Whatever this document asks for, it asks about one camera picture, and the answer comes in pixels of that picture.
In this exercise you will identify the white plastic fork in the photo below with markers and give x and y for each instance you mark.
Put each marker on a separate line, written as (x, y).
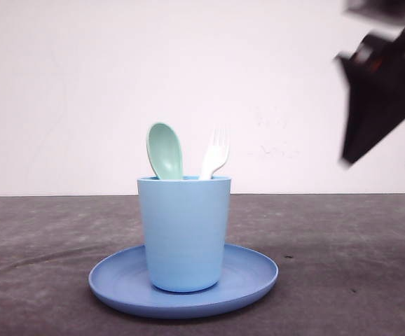
(216, 154)

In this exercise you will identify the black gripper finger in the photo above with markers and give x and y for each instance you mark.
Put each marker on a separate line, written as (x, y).
(376, 106)

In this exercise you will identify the mint green plastic spoon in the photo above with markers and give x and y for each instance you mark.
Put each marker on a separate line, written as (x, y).
(164, 152)

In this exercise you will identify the blue plastic plate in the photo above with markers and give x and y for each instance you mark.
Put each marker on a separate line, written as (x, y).
(125, 282)

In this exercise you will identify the light blue plastic cup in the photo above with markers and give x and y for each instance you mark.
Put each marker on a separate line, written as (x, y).
(184, 224)

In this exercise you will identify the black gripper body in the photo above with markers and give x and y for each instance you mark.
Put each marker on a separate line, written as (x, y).
(378, 63)

